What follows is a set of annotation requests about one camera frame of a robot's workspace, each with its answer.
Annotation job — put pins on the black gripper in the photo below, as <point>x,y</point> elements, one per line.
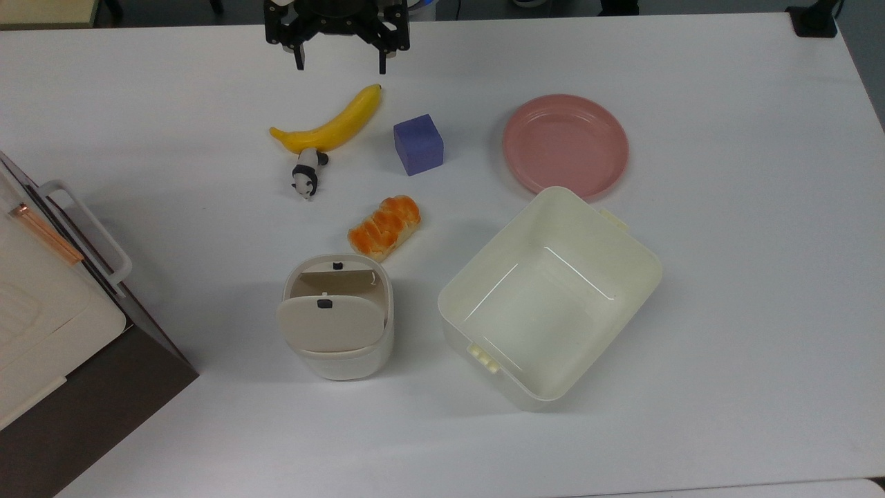
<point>337,17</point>

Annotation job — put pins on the cream trash can swing lid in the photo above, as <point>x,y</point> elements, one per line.
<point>332,325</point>

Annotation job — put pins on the cream trash can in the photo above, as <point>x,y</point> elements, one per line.
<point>346,363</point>

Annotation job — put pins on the yellow banana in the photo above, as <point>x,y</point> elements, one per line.
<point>332,128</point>

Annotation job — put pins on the purple cube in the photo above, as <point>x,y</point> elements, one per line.
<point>419,146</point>

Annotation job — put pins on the black and white panda toy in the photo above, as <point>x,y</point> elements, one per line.
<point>305,177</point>

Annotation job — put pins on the orange glazed bread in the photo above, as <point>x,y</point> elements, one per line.
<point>384,227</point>

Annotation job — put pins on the pink plate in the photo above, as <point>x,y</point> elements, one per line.
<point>563,142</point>

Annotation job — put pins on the cream plastic storage bin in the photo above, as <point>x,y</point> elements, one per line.
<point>553,304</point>

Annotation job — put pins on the brown appliance with white door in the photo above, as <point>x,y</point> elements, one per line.
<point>62,373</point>

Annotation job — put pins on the black clamp mount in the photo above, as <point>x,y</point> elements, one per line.
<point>812,21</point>

